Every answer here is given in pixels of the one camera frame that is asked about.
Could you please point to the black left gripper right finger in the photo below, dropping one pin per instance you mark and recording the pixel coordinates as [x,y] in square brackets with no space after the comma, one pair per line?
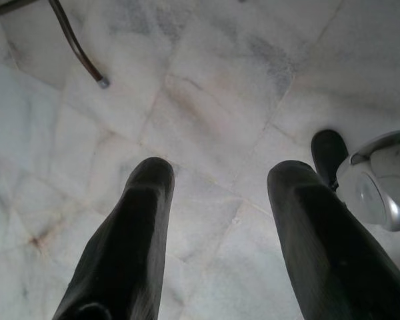
[323,253]

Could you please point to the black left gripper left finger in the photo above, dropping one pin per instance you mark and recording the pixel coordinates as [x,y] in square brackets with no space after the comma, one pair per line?
[133,240]

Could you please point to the dark brown chair leg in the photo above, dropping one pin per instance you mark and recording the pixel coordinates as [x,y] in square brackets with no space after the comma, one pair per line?
[79,52]

